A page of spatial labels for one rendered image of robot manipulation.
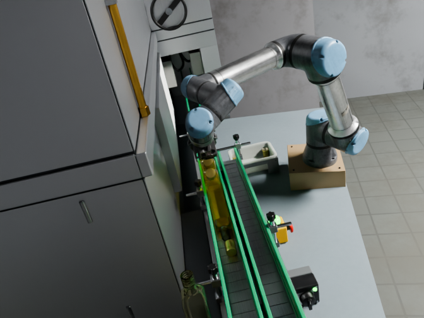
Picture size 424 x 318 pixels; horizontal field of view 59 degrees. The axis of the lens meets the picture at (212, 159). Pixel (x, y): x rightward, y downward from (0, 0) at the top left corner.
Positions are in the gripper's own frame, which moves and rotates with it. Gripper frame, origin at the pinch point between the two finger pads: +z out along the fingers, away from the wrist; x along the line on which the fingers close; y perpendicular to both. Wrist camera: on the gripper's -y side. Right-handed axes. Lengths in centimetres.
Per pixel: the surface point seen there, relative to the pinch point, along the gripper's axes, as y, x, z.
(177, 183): 9.9, -12.6, 8.5
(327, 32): -151, 157, 232
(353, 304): 61, 33, -10
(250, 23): -163, 73, 201
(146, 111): -2.8, -12.7, -37.1
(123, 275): 37, -27, -31
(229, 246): 36.0, 0.7, -6.2
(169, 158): 1.3, -13.0, 1.1
